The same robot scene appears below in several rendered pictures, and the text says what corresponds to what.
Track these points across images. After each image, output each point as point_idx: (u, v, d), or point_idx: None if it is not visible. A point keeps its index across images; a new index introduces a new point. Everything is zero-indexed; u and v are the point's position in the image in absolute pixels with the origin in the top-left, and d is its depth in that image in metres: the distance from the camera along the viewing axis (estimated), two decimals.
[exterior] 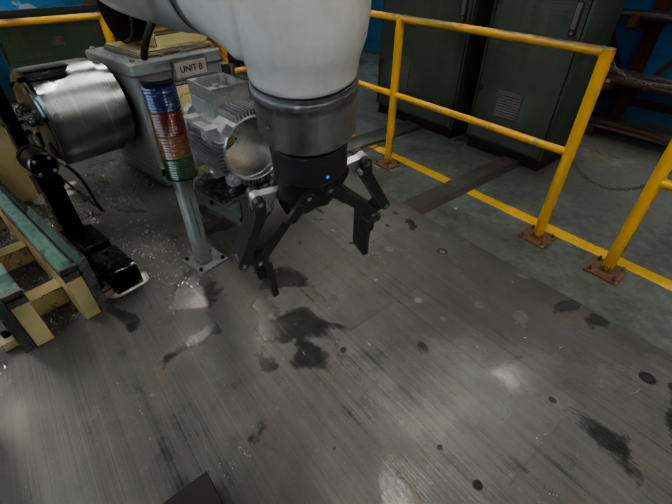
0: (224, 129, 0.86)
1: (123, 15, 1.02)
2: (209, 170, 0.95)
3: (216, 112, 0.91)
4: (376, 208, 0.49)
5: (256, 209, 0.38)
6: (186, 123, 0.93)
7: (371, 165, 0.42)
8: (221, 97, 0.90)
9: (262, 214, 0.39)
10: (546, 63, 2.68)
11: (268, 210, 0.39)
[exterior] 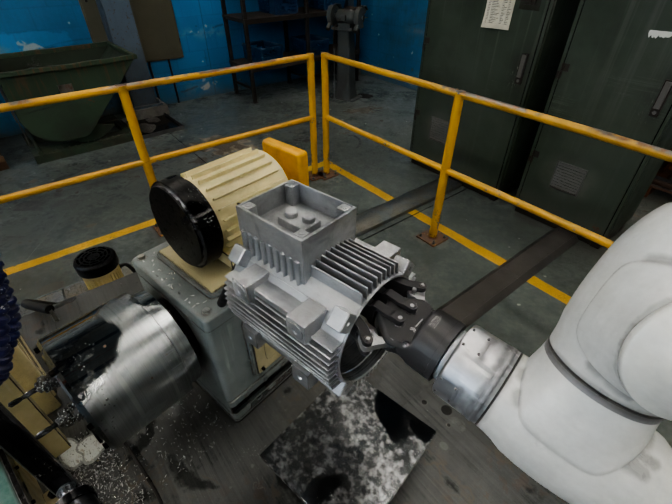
0: (345, 325, 0.42)
1: (194, 248, 0.73)
2: (293, 373, 0.50)
3: (307, 274, 0.47)
4: None
5: (359, 348, 0.44)
6: (244, 293, 0.48)
7: None
8: (318, 247, 0.46)
9: None
10: None
11: None
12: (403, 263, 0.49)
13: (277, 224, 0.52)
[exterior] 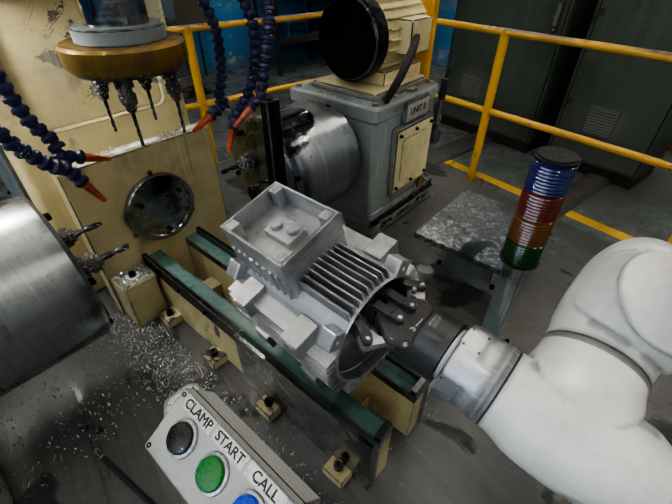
0: (333, 345, 0.43)
1: (365, 52, 0.88)
2: (304, 373, 0.53)
3: (297, 290, 0.47)
4: None
5: (360, 348, 0.44)
6: (243, 310, 0.50)
7: None
8: (302, 264, 0.46)
9: None
10: (654, 78, 2.53)
11: None
12: (395, 264, 0.47)
13: (265, 236, 0.51)
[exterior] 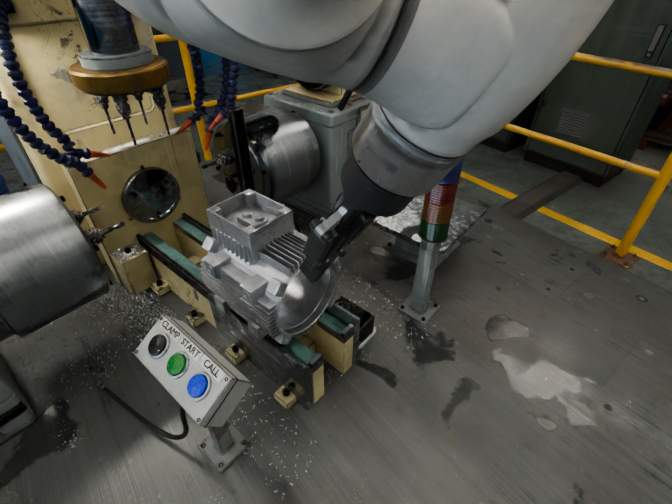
0: (278, 290, 0.62)
1: None
2: (249, 328, 0.71)
3: (256, 257, 0.67)
4: (342, 244, 0.50)
5: (326, 242, 0.39)
6: (212, 271, 0.68)
7: None
8: (263, 238, 0.66)
9: (331, 240, 0.40)
10: (619, 82, 2.71)
11: (336, 236, 0.39)
12: None
13: (237, 222, 0.71)
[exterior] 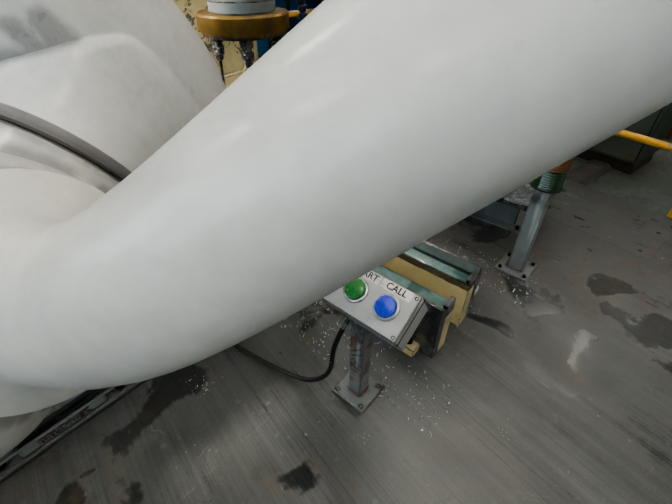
0: None
1: None
2: None
3: None
4: None
5: None
6: None
7: None
8: None
9: None
10: None
11: None
12: None
13: None
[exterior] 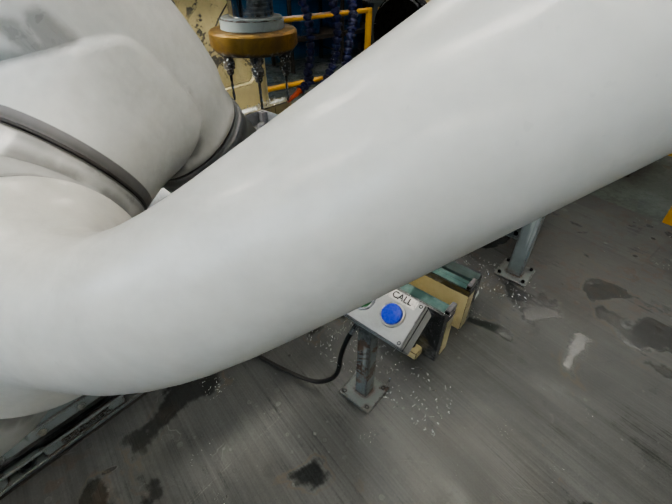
0: None
1: None
2: None
3: None
4: None
5: None
6: None
7: None
8: None
9: None
10: None
11: None
12: None
13: None
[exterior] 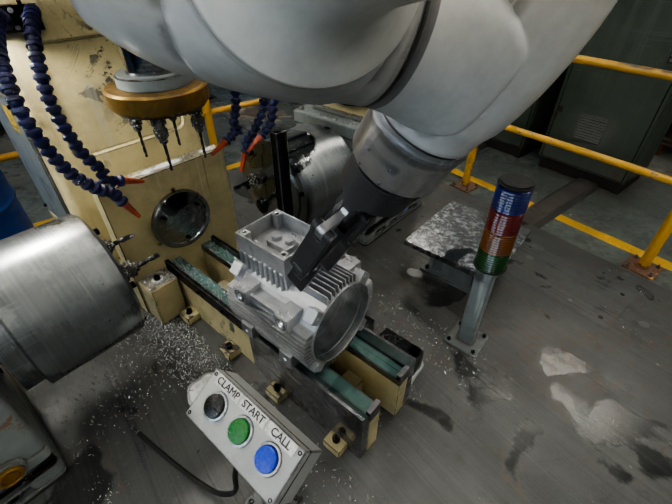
0: (315, 320, 0.59)
1: None
2: (280, 356, 0.68)
3: (288, 283, 0.64)
4: None
5: (326, 243, 0.38)
6: None
7: None
8: None
9: (330, 242, 0.39)
10: (640, 88, 2.65)
11: (335, 237, 0.39)
12: (360, 273, 0.67)
13: (266, 245, 0.68)
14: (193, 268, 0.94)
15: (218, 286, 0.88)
